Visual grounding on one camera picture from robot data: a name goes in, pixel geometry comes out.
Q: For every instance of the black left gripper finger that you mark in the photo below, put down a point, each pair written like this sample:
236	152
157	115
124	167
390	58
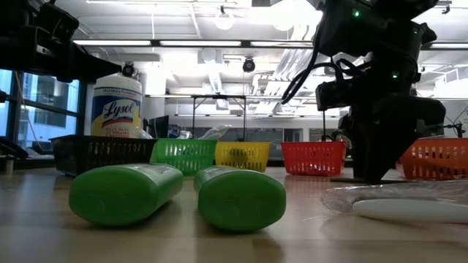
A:
78	82
95	65

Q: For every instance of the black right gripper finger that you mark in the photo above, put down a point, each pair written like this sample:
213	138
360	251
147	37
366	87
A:
376	164

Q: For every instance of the red white bagged toothbrush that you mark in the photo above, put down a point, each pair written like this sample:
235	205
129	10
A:
409	211

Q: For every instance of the blue white bagged toothbrush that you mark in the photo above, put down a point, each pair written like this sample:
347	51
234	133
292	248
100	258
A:
215	132
144	134

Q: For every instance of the green shampoo bottle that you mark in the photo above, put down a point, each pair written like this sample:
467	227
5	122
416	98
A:
120	193
241	199

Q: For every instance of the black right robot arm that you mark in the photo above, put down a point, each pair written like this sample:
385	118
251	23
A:
365	33

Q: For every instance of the black monitor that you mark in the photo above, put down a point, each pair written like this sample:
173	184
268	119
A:
159	127
435	131

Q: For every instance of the Lysol wipes canister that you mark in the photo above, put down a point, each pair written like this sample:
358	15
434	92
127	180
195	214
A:
115	109

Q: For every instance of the large window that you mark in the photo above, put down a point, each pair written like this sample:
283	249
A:
47	120

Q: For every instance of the orange plastic basket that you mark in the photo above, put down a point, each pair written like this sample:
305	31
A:
435	160

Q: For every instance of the red plastic basket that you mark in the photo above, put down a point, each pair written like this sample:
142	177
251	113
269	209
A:
314	159

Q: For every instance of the black plastic basket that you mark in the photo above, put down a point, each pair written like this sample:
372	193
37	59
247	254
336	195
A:
109	149

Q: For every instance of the overhead LED light bar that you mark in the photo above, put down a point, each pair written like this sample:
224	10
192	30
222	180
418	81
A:
201	43

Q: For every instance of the green plastic basket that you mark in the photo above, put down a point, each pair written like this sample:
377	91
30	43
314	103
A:
186	153

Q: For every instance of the yellow plastic basket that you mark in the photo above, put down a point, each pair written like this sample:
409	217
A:
243	155

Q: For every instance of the round pendant lamp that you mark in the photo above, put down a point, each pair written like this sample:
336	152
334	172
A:
225	22

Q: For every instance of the black ceiling camera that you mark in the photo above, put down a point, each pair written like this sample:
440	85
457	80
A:
128	69

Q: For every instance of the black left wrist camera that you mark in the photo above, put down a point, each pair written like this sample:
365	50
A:
57	20

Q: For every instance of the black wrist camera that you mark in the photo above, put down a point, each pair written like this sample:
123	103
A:
57	20
332	95

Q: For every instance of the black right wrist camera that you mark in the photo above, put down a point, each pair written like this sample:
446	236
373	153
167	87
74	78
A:
332	95

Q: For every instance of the distant black station frame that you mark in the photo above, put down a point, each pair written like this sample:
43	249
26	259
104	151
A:
244	117

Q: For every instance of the black overhead camera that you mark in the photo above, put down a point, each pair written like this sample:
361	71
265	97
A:
249	65

